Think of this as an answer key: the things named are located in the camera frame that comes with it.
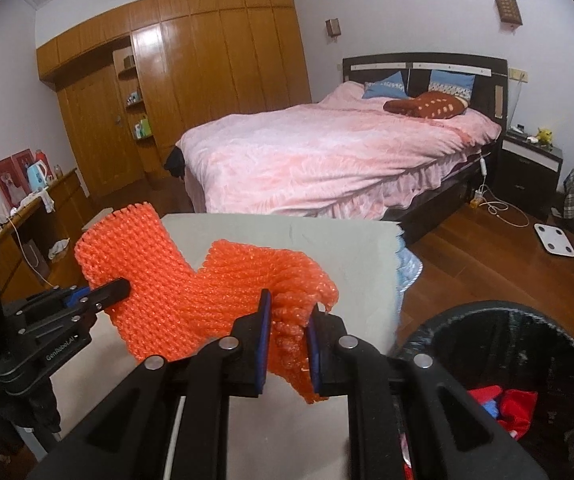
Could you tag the right blue pillow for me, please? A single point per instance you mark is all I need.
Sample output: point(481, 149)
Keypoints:
point(455, 84)

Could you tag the black white nightstand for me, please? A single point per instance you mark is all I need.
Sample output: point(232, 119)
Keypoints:
point(527, 174)

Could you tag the yellow plush toy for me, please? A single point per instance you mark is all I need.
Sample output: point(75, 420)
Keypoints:
point(544, 137)

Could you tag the red picture frame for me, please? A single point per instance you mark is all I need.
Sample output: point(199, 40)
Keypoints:
point(14, 183)

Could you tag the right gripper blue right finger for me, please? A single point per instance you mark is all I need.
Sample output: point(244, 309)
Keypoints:
point(327, 369)

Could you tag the wooden side cabinet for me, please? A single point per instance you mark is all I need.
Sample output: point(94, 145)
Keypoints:
point(36, 246)

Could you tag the red dotted pillow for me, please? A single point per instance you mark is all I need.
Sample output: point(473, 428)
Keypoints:
point(430, 105)

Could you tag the small white wooden stool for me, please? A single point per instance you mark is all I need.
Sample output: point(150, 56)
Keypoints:
point(104, 213)

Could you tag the beige table cover cloth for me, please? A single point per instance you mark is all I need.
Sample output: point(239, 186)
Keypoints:
point(277, 435)

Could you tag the black garment on bed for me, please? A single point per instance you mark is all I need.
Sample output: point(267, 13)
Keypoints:
point(175, 163)

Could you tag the left wall lamp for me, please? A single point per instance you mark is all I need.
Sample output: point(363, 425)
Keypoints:
point(333, 28)

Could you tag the blue pillow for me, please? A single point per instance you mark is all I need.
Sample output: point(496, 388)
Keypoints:
point(392, 88)
point(455, 84)

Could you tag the left blue pillow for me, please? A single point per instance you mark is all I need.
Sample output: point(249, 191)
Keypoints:
point(392, 88)

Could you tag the black trash bin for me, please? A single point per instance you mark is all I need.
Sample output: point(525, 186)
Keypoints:
point(517, 362)

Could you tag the orange foam mesh sheet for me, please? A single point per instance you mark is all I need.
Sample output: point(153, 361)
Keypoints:
point(174, 309)

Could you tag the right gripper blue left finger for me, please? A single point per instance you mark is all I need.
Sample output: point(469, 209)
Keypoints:
point(247, 373)

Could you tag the large wooden wardrobe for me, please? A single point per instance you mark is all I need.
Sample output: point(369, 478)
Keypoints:
point(132, 80)

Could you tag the light blue electric kettle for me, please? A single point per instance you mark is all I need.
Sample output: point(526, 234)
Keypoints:
point(37, 175)

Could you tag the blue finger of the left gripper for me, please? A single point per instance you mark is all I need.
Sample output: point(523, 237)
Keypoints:
point(76, 296)
point(100, 298)

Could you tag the pink quilt bed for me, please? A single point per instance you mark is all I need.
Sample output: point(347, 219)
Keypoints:
point(344, 157)

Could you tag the white bathroom scale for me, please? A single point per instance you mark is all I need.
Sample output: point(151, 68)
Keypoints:
point(553, 240)

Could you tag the right wall lamp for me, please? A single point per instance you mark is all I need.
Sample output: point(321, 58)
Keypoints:
point(508, 12)

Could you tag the wall lamp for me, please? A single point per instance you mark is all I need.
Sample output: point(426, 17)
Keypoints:
point(333, 28)
point(508, 12)

